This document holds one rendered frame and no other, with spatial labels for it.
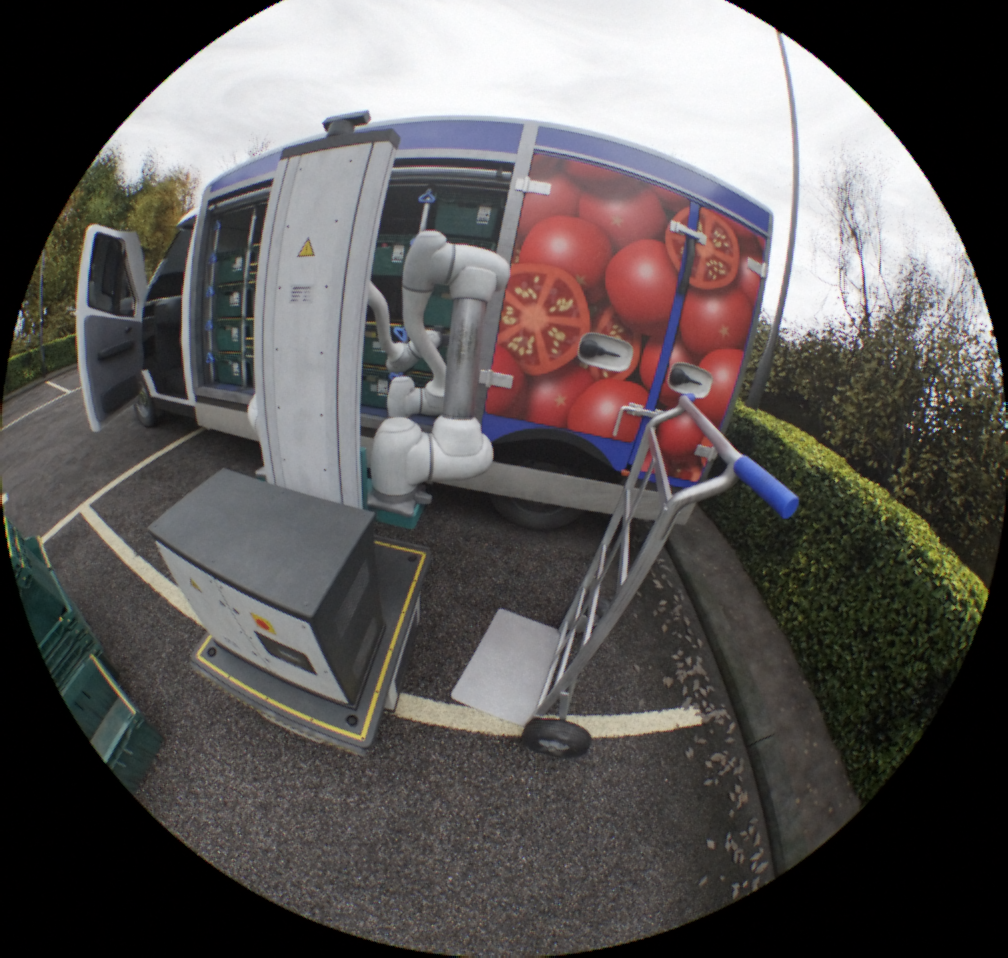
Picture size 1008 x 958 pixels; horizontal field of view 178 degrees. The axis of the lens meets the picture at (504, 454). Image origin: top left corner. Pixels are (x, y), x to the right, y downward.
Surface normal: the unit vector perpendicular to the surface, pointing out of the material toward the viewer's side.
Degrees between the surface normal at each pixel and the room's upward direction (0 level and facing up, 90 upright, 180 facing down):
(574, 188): 90
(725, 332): 90
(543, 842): 0
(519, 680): 0
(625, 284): 90
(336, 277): 90
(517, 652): 0
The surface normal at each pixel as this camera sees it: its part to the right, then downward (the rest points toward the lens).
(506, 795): 0.18, -0.89
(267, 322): -0.05, 0.42
